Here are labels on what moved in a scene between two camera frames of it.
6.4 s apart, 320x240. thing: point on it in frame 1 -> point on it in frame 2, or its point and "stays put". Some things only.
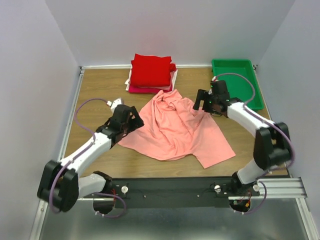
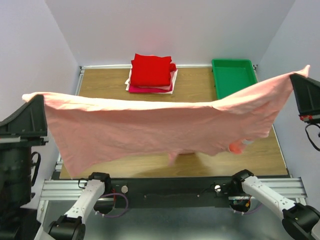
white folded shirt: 170,87 stays put
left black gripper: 136,123 -> 29,120
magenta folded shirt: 145,90 stays put
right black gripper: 203,95 -> 307,91
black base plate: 173,192 stays put
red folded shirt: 151,71 stays put
